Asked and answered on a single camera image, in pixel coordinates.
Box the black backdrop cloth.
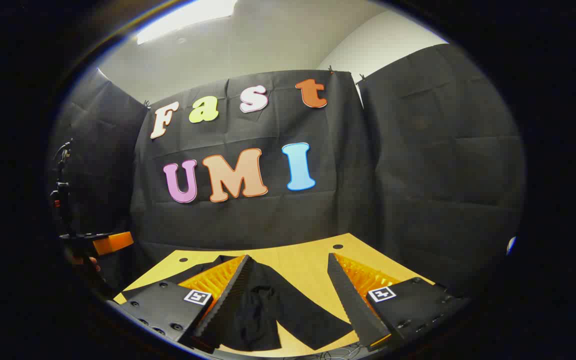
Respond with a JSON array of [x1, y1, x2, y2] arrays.
[[50, 44, 526, 301]]

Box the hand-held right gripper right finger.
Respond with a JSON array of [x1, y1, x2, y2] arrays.
[[327, 252, 471, 351]]

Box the black cables under table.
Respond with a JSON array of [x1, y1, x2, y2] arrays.
[[313, 344, 386, 360]]

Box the black coat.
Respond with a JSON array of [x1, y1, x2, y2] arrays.
[[123, 255, 354, 352]]

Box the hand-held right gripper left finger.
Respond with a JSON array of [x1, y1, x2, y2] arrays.
[[110, 254, 254, 356]]

